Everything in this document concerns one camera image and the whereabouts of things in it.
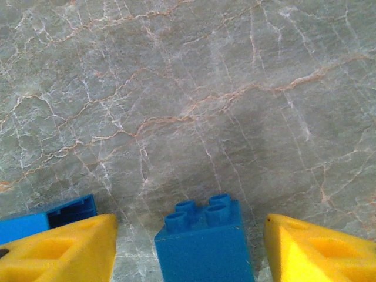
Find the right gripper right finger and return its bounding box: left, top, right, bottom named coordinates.
left=263, top=213, right=376, bottom=282

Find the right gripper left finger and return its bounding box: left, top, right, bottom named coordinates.
left=0, top=213, right=119, bottom=282

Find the blue lego brick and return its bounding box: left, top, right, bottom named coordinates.
left=154, top=193, right=256, bottom=282
left=0, top=193, right=98, bottom=246

